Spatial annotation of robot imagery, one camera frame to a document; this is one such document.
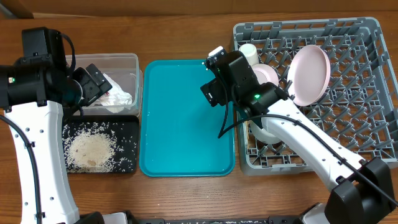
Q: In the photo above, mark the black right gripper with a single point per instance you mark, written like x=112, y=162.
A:
x=213, y=92

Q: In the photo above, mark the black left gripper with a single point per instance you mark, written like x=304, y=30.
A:
x=96, y=84

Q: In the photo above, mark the white napkin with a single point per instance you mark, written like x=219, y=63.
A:
x=117, y=100

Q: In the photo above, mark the pink small bowl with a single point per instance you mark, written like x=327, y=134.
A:
x=265, y=74

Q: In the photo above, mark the white paper cup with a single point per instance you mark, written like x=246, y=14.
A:
x=250, y=53

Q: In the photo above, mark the grey bowl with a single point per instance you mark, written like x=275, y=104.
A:
x=262, y=135

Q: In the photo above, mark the pile of rice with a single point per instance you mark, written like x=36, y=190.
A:
x=93, y=149

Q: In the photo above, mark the pink plate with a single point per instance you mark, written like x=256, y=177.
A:
x=309, y=73

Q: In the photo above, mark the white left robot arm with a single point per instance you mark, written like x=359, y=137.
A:
x=38, y=93

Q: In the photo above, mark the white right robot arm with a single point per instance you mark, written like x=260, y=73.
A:
x=361, y=191

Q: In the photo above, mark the grey dishwasher rack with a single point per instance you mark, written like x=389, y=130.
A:
x=359, y=107

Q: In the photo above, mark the clear plastic bin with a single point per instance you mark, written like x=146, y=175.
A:
x=125, y=71

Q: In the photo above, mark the black rectangular tray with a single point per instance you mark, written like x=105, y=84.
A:
x=130, y=124

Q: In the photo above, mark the teal plastic tray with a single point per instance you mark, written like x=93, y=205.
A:
x=179, y=128

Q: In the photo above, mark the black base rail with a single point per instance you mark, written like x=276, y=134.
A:
x=128, y=217

